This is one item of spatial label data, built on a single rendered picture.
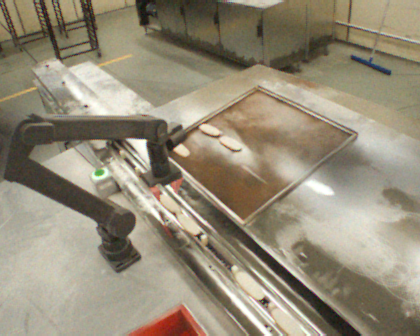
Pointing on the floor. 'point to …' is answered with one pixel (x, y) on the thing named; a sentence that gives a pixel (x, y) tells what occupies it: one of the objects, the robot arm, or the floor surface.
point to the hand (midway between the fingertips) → (166, 195)
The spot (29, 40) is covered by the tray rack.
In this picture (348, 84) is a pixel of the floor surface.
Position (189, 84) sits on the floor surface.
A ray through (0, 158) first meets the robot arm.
